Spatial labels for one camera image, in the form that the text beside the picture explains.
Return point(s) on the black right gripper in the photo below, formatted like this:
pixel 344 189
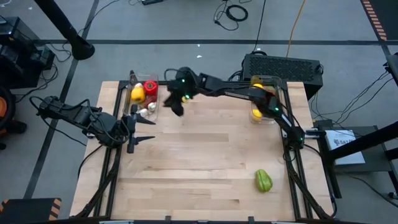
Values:
pixel 185 82

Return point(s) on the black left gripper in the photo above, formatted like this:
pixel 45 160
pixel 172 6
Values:
pixel 112 130

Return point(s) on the red bell pepper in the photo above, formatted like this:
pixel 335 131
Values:
pixel 150 88

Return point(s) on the yellow bell pepper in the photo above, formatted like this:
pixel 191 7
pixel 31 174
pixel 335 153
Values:
pixel 137 95

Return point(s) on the yellow lemon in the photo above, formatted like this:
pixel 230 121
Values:
pixel 257 85
pixel 257 114

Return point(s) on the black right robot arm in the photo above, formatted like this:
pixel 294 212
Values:
pixel 236 90

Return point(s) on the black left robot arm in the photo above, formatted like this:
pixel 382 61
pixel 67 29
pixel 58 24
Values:
pixel 77 113

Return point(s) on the clear plastic bin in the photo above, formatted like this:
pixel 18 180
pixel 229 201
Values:
pixel 155 77
pixel 276 79

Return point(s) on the small black connector box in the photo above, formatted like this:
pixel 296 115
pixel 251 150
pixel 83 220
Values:
pixel 315 133
pixel 89 136

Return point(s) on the black power strip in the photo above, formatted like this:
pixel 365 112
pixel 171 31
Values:
pixel 152 2

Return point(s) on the green chayote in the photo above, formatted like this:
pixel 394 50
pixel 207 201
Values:
pixel 264 181

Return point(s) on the black perforated computer case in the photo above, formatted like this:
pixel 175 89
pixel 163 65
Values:
pixel 289 70

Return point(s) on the black stand pole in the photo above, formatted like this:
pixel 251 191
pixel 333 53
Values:
pixel 59 18

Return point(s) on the black box hazard stripes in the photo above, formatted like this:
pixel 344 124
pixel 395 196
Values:
pixel 28 211

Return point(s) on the black and orange wheel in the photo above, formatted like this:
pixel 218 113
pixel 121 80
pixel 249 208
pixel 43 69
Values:
pixel 2 109

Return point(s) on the black equipment rack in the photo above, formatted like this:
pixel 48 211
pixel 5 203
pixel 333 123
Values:
pixel 18 53

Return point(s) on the black metal stand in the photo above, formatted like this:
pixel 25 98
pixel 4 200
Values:
pixel 367 140

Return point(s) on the black mat striped edge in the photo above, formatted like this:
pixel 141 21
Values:
pixel 388 15

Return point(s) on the black metal table frame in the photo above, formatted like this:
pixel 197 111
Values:
pixel 120 93

